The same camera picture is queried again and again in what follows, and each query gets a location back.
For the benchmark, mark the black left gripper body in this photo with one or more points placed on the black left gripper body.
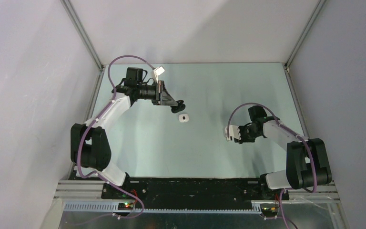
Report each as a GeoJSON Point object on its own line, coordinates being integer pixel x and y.
{"type": "Point", "coordinates": [157, 93]}

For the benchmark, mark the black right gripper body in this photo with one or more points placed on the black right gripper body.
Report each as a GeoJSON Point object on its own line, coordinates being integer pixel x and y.
{"type": "Point", "coordinates": [247, 134]}

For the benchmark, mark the black cylindrical cap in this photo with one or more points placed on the black cylindrical cap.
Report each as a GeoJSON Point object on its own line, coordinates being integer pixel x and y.
{"type": "Point", "coordinates": [179, 108]}

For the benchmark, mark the white earbud charging case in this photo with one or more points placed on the white earbud charging case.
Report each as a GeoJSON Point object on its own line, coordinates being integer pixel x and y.
{"type": "Point", "coordinates": [183, 118]}

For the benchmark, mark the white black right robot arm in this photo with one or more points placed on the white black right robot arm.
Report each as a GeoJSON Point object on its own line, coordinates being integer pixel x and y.
{"type": "Point", "coordinates": [306, 162]}

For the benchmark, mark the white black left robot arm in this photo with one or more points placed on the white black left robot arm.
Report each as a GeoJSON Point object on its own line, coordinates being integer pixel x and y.
{"type": "Point", "coordinates": [90, 147]}

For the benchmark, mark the right controller board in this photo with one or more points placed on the right controller board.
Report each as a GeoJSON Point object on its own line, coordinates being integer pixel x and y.
{"type": "Point", "coordinates": [272, 210]}

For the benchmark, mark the controller board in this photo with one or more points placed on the controller board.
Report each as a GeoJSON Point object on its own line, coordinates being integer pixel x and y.
{"type": "Point", "coordinates": [126, 206]}
{"type": "Point", "coordinates": [272, 210]}

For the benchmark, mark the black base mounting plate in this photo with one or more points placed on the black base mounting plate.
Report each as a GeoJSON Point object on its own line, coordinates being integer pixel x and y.
{"type": "Point", "coordinates": [192, 193]}

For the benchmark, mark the left controller board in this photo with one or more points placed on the left controller board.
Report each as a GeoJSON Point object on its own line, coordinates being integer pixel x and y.
{"type": "Point", "coordinates": [126, 206]}

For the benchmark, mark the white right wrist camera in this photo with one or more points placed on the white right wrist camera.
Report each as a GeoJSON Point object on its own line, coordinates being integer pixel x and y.
{"type": "Point", "coordinates": [232, 133]}

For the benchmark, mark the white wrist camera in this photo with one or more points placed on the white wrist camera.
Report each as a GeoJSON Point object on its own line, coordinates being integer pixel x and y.
{"type": "Point", "coordinates": [157, 72]}
{"type": "Point", "coordinates": [232, 133]}

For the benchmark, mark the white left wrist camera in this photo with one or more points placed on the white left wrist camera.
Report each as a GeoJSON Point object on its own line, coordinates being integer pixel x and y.
{"type": "Point", "coordinates": [157, 72]}

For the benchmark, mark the aluminium frame post left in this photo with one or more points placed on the aluminium frame post left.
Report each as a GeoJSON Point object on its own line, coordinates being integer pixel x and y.
{"type": "Point", "coordinates": [80, 29]}

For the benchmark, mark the aluminium frame post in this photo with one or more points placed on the aluminium frame post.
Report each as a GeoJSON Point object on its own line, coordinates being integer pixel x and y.
{"type": "Point", "coordinates": [307, 28]}
{"type": "Point", "coordinates": [80, 29]}

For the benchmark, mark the aluminium front rail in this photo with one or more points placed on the aluminium front rail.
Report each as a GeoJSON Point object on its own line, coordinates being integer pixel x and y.
{"type": "Point", "coordinates": [84, 194]}

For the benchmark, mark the aluminium frame post right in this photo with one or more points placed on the aluminium frame post right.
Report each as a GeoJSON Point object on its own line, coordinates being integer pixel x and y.
{"type": "Point", "coordinates": [307, 28]}

